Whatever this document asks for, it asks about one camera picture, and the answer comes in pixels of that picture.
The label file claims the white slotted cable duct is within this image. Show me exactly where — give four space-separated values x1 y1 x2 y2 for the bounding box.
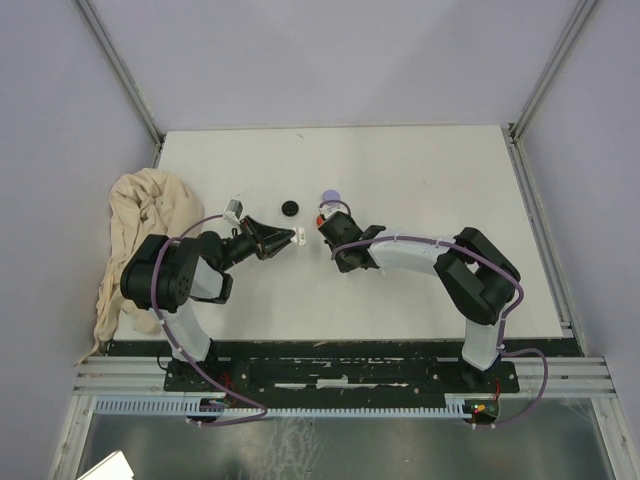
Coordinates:
94 394 496 417

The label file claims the aluminium frame rail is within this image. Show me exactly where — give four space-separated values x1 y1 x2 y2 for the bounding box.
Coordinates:
73 357 615 399

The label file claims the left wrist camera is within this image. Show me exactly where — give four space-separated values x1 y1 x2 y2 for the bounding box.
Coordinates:
223 199 244 225

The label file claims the white earbud charging case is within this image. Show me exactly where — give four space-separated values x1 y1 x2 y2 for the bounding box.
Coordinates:
291 227 306 246

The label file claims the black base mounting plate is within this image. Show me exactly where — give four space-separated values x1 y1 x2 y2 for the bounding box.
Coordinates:
163 360 519 407

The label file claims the white paper sheet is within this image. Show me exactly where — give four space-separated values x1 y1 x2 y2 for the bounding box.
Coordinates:
78 451 135 480

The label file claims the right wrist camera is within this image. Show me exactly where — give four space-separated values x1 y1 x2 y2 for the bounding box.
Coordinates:
319 203 343 220

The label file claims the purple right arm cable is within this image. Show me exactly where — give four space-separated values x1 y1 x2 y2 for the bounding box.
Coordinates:
317 199 551 427

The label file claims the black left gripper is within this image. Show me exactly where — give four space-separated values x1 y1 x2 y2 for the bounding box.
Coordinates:
219 214 296 271

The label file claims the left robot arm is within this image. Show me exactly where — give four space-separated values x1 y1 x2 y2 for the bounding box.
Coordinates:
120 216 298 390

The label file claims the cream crumpled cloth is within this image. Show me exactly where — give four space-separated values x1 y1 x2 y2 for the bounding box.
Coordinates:
91 167 205 355

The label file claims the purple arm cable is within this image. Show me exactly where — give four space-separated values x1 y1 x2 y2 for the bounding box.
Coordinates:
317 199 551 427
151 214 269 427

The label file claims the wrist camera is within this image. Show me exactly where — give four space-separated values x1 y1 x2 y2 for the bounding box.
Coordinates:
319 203 343 220
223 199 244 225

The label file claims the aluminium corner post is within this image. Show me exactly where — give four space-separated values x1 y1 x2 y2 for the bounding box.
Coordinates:
508 0 607 146
73 0 165 152

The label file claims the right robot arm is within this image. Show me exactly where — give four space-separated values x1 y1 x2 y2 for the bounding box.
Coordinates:
316 211 524 391

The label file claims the left aluminium corner post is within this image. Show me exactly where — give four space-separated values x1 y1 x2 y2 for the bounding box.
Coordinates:
73 0 165 152

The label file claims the right aluminium corner post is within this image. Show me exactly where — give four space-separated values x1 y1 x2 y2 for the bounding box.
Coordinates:
508 0 607 146

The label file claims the purple earbud charging case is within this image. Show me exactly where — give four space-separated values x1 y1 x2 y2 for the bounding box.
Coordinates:
322 189 341 202

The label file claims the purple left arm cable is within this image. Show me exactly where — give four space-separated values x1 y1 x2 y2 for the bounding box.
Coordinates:
151 214 269 427

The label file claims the black earbud charging case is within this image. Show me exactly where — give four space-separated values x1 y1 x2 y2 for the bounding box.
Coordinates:
281 200 299 217

